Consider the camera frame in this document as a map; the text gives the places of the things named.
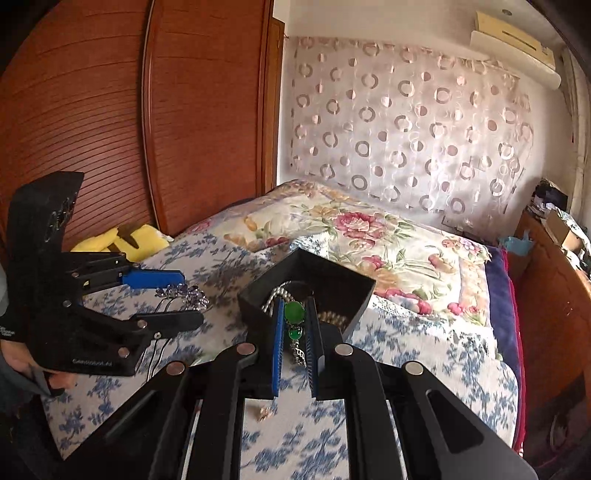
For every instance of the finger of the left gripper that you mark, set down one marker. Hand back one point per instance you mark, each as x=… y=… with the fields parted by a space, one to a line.
x=133 y=278
x=141 y=325

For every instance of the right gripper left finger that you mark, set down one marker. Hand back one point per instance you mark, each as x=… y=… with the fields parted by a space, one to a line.
x=186 y=421

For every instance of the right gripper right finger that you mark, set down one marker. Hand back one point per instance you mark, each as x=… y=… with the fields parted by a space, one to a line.
x=402 y=422

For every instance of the person's left hand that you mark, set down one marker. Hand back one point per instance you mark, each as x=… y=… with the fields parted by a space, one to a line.
x=18 y=357

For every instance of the yellow striped plush toy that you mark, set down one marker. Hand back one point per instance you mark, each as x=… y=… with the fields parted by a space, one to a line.
x=136 y=243

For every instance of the small gold earring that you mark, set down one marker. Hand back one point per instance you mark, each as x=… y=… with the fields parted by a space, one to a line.
x=264 y=413

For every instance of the black open storage box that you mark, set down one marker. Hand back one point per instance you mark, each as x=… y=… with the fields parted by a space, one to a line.
x=336 y=289

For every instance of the pink floral quilt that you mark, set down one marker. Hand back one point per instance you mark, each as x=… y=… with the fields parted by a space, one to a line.
x=419 y=267

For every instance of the navy blue blanket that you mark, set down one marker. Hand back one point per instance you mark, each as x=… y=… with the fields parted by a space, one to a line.
x=504 y=319

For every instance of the wooden wardrobe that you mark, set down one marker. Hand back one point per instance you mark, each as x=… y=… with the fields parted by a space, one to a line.
x=160 y=104

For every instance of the cardboard box on cabinet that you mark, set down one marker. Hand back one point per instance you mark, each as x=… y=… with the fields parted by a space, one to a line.
x=566 y=232

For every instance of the circle patterned wall curtain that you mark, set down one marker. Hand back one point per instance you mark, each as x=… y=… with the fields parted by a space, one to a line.
x=445 y=138

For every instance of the wall air conditioner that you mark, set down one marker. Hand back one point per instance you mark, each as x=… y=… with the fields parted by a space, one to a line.
x=516 y=49

